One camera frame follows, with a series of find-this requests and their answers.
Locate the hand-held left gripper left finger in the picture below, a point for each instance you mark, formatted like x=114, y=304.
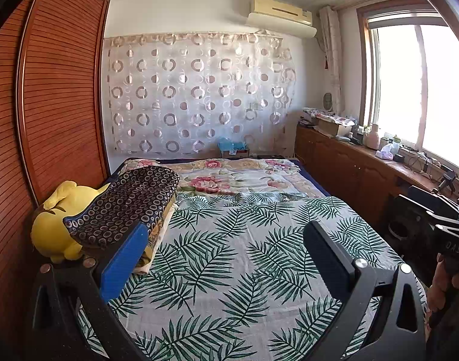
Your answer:
x=122, y=263

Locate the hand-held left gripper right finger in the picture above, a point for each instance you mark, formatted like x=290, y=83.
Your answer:
x=327, y=257

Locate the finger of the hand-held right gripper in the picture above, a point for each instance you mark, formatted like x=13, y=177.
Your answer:
x=432, y=197
x=421, y=210

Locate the navy circle patterned garment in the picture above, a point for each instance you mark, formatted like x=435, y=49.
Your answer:
x=127, y=203

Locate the black round bin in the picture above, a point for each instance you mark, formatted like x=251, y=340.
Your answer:
x=400, y=227

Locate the folded yellow garment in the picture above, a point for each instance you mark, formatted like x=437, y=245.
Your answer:
x=156, y=244

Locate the white plastic bag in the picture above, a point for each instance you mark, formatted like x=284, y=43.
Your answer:
x=384, y=152

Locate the yellow plush toy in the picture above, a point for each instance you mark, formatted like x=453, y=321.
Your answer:
x=52, y=233

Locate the pale pink vase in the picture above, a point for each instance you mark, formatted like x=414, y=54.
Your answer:
x=372, y=137

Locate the low wooden cabinet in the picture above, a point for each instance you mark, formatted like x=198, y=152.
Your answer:
x=342, y=165

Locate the green leaf print bedsheet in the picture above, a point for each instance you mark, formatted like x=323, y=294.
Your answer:
x=233, y=270

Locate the wooden framed window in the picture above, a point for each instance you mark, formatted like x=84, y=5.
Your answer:
x=410, y=90

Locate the floral quilt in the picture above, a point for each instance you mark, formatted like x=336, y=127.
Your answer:
x=244, y=175

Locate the cardboard box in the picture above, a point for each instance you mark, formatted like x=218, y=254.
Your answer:
x=333, y=127

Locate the floral cloth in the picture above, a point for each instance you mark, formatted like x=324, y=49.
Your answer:
x=327, y=112

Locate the small round desk fan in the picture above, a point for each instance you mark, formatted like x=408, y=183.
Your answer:
x=328, y=102

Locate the blue tissue box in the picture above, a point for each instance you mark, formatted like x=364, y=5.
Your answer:
x=233, y=146

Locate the tied beige window curtain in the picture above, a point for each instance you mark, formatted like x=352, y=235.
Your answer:
x=333, y=56

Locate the wooden slatted wardrobe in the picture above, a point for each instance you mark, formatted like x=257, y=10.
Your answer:
x=37, y=101

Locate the sheer circle patterned curtain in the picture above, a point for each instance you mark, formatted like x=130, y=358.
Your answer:
x=199, y=94

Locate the cream wall air conditioner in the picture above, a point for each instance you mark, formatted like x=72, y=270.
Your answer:
x=282, y=17

